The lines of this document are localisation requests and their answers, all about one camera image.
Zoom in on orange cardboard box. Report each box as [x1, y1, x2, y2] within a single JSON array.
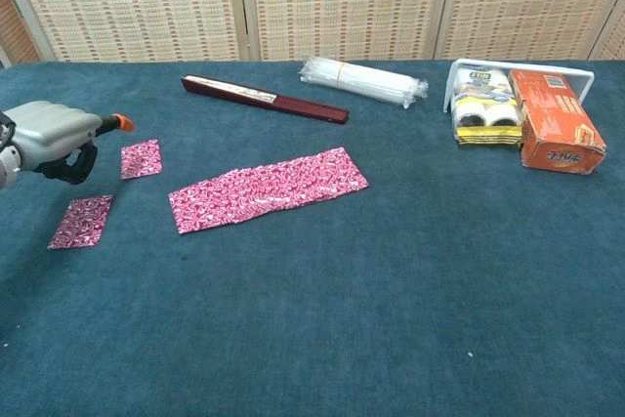
[[507, 68, 608, 176]]

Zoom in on small pink packet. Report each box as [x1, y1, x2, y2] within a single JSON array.
[[47, 194, 115, 251], [120, 139, 163, 181]]

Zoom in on blue felt table mat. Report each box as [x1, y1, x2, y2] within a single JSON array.
[[0, 59, 625, 417]]

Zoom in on maroon folded hand fan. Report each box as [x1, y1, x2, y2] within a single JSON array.
[[181, 74, 352, 127]]

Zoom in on white straws plastic pack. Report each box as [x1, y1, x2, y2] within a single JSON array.
[[297, 56, 431, 110]]

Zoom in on dark orange woven screen panel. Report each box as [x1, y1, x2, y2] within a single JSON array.
[[0, 0, 41, 66]]

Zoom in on beige woven screen panel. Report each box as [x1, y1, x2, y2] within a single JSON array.
[[242, 0, 458, 63], [0, 0, 251, 64], [433, 0, 625, 62], [588, 1, 625, 62]]

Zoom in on yellow packaged white rolls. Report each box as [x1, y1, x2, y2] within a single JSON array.
[[451, 67, 524, 149]]

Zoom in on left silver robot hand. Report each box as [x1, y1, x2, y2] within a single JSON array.
[[0, 100, 136, 186]]

